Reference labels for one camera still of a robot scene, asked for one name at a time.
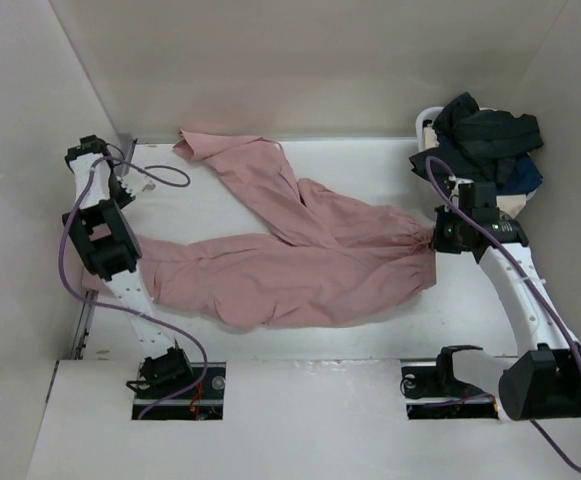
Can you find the pink trousers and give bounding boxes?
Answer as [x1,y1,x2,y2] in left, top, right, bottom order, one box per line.
[80,128,437,330]

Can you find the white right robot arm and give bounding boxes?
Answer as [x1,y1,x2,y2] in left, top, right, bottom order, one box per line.
[432,177,581,421]

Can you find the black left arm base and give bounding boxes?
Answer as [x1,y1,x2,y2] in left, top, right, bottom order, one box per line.
[126,347,227,421]

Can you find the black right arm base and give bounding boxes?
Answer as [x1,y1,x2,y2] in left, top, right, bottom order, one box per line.
[399,345,499,420]

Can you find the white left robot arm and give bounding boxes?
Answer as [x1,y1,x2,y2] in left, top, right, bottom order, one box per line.
[62,135,195,399]

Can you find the dark clothes pile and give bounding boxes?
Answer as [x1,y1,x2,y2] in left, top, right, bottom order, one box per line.
[433,92,544,184]

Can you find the white laundry basket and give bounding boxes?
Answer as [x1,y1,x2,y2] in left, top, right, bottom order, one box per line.
[410,108,543,196]

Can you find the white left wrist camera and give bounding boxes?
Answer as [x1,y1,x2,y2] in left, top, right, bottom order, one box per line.
[118,173,156,198]

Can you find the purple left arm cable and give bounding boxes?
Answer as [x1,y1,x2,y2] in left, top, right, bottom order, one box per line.
[58,155,208,420]

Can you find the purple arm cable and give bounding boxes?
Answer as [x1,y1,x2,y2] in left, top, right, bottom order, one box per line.
[58,155,208,420]
[425,156,581,475]

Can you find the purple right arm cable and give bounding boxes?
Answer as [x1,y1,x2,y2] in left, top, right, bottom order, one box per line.
[425,156,581,475]

